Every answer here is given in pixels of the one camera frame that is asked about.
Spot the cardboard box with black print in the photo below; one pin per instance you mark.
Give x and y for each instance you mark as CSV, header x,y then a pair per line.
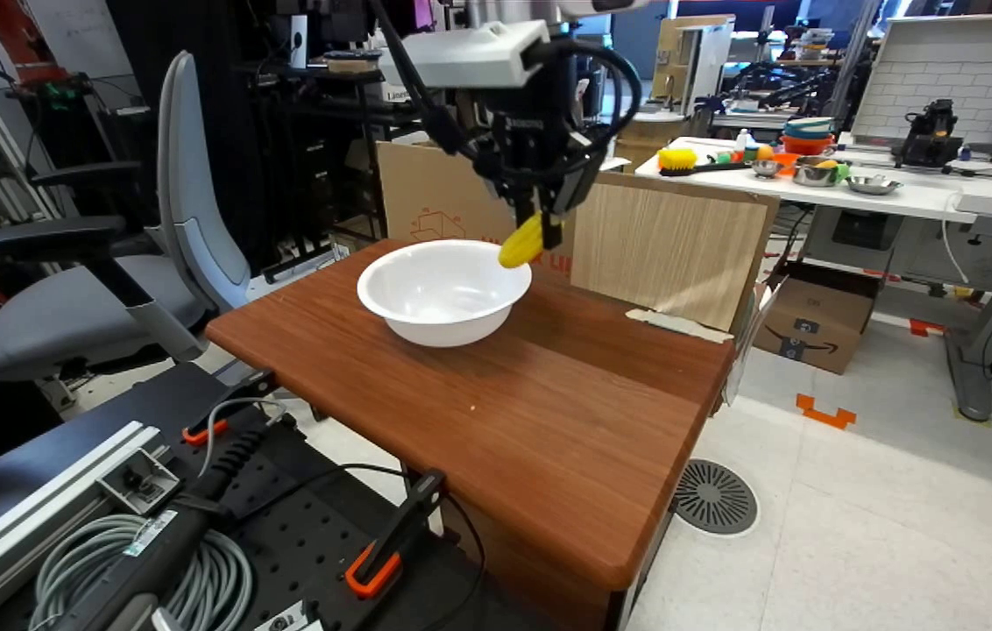
x,y
813,321

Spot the brown cardboard panel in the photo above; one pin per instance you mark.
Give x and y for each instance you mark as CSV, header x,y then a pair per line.
x,y
670,247

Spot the white board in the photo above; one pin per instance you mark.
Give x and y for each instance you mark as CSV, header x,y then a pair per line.
x,y
951,71

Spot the black clamp with orange tip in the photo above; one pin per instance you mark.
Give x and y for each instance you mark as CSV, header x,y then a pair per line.
x,y
391,544
217,422

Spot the white work table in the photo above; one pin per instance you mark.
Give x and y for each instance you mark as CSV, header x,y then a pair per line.
x,y
926,198

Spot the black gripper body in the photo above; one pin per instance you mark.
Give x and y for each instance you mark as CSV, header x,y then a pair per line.
x,y
542,162

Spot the round metal floor drain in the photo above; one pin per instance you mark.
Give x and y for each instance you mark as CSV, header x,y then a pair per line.
x,y
716,496

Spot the yellow round toy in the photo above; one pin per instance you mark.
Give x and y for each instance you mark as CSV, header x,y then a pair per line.
x,y
676,157

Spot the white plastic bowl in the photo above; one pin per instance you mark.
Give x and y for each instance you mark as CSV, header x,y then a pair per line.
x,y
441,291

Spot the orange floor tape marker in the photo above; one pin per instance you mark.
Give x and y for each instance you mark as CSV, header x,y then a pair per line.
x,y
826,412

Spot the yellow corn plush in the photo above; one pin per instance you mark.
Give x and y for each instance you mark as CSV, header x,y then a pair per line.
x,y
521,247

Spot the black device on table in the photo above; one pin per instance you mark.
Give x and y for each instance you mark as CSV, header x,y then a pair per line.
x,y
926,134

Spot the aluminium profile rail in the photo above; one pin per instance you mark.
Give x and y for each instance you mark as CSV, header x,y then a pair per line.
x,y
38,503

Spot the small metal dish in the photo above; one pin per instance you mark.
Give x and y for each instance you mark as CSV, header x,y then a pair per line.
x,y
875,182

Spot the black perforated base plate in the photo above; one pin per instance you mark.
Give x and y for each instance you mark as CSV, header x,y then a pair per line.
x,y
305,547

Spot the grey office chair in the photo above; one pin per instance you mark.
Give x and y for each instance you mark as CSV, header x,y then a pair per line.
x,y
197,211

